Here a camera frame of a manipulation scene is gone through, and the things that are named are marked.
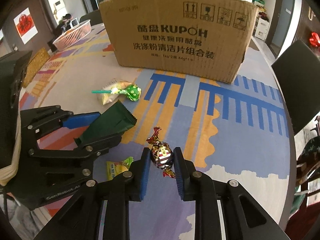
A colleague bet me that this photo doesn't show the brown cardboard box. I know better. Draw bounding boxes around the brown cardboard box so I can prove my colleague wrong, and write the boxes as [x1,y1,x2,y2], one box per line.
[99,0,258,84]

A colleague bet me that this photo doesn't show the pink basket of oranges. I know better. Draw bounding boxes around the pink basket of oranges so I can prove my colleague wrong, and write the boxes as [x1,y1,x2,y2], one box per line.
[53,20,92,51]

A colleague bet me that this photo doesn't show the yellow woven tissue box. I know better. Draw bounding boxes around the yellow woven tissue box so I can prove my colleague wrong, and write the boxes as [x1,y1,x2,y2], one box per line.
[22,47,50,88]

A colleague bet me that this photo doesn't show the green polka-dot lollipop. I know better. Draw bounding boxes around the green polka-dot lollipop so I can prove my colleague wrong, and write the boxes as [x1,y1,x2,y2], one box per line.
[92,84,142,101]

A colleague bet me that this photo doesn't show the black chair right side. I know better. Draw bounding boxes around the black chair right side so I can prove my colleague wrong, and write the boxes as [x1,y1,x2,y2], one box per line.
[272,40,320,134]

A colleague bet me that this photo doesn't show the black chair far left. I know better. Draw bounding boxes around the black chair far left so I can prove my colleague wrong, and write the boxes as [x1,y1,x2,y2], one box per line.
[79,10,103,26]

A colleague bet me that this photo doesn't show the black chair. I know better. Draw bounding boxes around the black chair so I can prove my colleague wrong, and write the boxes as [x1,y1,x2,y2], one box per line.
[79,10,103,26]
[272,40,320,134]

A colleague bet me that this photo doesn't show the dark green snack packet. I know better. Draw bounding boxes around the dark green snack packet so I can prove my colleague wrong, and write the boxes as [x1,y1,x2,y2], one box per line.
[75,100,137,146]

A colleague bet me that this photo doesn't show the red paper door decoration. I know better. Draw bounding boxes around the red paper door decoration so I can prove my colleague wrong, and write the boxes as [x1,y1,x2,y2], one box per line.
[14,8,38,44]

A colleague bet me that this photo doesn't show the red foil candy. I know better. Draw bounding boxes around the red foil candy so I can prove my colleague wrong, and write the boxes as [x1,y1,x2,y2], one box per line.
[146,126,176,179]

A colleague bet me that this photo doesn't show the wooden chair with clothes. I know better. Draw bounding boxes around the wooden chair with clothes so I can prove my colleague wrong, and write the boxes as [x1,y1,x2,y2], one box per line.
[285,116,319,239]

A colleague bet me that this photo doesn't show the red heart balloons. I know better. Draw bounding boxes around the red heart balloons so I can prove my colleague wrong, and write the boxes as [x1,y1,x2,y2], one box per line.
[309,32,320,48]

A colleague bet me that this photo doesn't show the colourful patterned table mat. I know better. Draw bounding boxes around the colourful patterned table mat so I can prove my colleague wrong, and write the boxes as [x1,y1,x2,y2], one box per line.
[20,24,291,226]

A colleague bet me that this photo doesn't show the white storage shelf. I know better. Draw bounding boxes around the white storage shelf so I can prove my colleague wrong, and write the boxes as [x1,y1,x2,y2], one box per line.
[253,0,270,41]

